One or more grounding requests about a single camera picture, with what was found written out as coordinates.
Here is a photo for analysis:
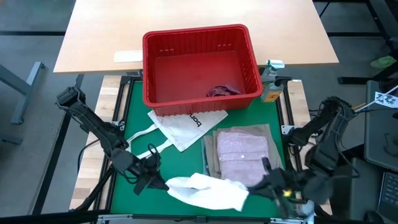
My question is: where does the light wooden desk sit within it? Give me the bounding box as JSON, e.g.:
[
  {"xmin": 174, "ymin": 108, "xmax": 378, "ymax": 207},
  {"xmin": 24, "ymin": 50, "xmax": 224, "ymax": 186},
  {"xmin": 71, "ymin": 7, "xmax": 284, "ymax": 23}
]
[{"xmin": 53, "ymin": 0, "xmax": 340, "ymax": 75}]

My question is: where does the black metal desk frame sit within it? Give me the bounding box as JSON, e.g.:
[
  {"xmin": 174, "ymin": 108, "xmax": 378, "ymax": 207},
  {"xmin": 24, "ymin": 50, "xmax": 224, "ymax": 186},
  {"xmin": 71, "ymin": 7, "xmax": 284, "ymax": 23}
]
[{"xmin": 312, "ymin": 0, "xmax": 398, "ymax": 85}]

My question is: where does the pale pink garment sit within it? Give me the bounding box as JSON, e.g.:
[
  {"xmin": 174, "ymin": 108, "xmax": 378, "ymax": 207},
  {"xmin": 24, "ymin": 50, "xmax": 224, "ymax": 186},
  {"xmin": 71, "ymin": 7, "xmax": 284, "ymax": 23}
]
[{"xmin": 216, "ymin": 129, "xmax": 271, "ymax": 187}]

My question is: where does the black keyboard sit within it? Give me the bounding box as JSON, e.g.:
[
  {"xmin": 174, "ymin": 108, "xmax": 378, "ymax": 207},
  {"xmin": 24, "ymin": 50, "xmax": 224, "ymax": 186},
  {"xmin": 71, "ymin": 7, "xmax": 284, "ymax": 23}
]
[{"xmin": 377, "ymin": 171, "xmax": 398, "ymax": 218}]

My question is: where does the pump bottle with orange liquid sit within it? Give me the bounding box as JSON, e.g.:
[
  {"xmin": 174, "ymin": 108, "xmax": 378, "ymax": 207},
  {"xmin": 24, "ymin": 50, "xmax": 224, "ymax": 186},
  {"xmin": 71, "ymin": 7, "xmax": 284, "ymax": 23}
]
[{"xmin": 260, "ymin": 77, "xmax": 292, "ymax": 104}]

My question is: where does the green table mat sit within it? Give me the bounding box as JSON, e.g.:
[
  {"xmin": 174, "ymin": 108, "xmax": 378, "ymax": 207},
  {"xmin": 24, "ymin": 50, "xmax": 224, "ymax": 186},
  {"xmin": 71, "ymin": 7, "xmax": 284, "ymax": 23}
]
[{"xmin": 110, "ymin": 80, "xmax": 292, "ymax": 218}]

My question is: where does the small white cloth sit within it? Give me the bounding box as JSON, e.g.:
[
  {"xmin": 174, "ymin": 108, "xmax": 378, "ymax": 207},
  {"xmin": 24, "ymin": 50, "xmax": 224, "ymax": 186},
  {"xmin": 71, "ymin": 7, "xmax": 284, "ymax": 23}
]
[{"xmin": 165, "ymin": 172, "xmax": 250, "ymax": 212}]

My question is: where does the grey beige garment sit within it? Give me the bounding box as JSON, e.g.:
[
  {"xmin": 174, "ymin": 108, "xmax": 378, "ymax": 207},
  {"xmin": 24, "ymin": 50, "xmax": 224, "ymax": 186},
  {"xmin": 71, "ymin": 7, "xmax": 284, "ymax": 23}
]
[{"xmin": 203, "ymin": 123, "xmax": 284, "ymax": 180}]

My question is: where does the black metal table frame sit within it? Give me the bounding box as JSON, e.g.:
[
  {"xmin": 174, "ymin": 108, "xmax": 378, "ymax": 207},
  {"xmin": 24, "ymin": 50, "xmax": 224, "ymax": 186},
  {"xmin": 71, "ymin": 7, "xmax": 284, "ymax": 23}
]
[{"xmin": 70, "ymin": 74, "xmax": 332, "ymax": 218}]

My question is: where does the white paper label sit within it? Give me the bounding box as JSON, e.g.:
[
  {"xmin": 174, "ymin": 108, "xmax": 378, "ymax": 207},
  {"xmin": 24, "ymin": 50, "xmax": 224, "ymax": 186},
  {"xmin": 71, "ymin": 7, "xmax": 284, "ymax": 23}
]
[{"xmin": 113, "ymin": 50, "xmax": 145, "ymax": 63}]

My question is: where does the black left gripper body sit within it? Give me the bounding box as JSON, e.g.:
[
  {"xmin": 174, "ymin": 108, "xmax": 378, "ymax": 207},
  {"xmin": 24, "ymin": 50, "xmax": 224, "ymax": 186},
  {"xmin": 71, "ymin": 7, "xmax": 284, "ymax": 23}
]
[{"xmin": 132, "ymin": 151, "xmax": 162, "ymax": 196}]

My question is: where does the light blue towel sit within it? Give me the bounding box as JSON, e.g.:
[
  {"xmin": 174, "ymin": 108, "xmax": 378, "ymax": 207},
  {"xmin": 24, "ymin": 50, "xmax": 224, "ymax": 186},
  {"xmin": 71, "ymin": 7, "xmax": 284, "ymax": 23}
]
[{"xmin": 201, "ymin": 138, "xmax": 208, "ymax": 175}]

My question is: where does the white printed tote bag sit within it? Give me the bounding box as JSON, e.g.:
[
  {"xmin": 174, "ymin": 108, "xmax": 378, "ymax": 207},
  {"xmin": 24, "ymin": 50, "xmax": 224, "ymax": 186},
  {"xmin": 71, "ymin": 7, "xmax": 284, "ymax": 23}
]
[{"xmin": 126, "ymin": 109, "xmax": 229, "ymax": 160}]

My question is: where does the spray bottle with white trigger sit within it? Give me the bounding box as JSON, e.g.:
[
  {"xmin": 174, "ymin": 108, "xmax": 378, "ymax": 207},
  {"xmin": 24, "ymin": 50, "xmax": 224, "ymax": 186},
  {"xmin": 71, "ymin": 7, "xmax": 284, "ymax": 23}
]
[{"xmin": 259, "ymin": 59, "xmax": 285, "ymax": 83}]

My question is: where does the green shoe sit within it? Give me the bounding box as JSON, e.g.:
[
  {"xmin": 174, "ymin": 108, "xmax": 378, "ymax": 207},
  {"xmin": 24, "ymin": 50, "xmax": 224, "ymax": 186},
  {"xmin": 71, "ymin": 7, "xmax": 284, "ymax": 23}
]
[{"xmin": 369, "ymin": 55, "xmax": 397, "ymax": 70}]

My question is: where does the red plastic laundry basket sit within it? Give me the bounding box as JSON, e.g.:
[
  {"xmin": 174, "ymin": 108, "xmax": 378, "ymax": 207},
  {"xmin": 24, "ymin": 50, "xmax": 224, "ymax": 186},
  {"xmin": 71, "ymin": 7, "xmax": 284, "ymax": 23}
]
[{"xmin": 142, "ymin": 24, "xmax": 264, "ymax": 116}]

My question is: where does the maroon garment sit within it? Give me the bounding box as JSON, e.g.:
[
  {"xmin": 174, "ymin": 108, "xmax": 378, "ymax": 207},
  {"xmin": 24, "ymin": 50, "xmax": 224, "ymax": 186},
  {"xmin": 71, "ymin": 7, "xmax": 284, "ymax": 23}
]
[{"xmin": 206, "ymin": 85, "xmax": 243, "ymax": 98}]

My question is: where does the white printed tag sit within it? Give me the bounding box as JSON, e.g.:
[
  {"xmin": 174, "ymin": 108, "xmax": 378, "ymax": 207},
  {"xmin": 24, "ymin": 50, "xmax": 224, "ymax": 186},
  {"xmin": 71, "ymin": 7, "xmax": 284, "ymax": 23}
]
[{"xmin": 374, "ymin": 91, "xmax": 398, "ymax": 109}]

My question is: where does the person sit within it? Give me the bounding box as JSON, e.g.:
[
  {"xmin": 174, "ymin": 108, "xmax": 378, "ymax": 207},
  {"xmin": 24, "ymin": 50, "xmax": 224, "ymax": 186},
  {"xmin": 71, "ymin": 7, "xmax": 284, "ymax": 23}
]
[{"xmin": 387, "ymin": 35, "xmax": 398, "ymax": 60}]

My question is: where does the grey metal desk leg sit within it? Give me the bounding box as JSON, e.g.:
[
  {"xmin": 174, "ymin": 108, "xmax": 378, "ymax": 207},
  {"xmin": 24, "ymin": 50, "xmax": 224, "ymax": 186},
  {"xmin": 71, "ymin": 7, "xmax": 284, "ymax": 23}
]
[{"xmin": 0, "ymin": 61, "xmax": 45, "ymax": 126}]

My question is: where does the clear plastic spray bottle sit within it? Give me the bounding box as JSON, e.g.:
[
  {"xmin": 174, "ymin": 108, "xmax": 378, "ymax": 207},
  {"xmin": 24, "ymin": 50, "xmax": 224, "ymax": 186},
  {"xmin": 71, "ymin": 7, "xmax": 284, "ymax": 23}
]
[{"xmin": 289, "ymin": 198, "xmax": 316, "ymax": 220}]

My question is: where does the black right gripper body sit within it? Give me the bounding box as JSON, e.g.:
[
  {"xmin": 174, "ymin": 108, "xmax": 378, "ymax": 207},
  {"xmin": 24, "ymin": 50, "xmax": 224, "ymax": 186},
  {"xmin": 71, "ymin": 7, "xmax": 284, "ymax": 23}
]
[{"xmin": 261, "ymin": 157, "xmax": 312, "ymax": 203}]

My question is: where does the grey plastic cabinet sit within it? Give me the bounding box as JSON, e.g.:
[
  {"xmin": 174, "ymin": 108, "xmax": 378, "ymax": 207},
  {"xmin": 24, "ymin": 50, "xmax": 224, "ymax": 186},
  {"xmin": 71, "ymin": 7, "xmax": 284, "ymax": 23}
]
[{"xmin": 363, "ymin": 80, "xmax": 398, "ymax": 172}]

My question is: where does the silver aluminium bar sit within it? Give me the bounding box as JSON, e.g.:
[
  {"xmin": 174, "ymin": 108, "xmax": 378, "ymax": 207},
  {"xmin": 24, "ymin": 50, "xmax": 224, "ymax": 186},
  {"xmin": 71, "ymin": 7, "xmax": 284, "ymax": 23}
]
[{"xmin": 96, "ymin": 213, "xmax": 307, "ymax": 224}]

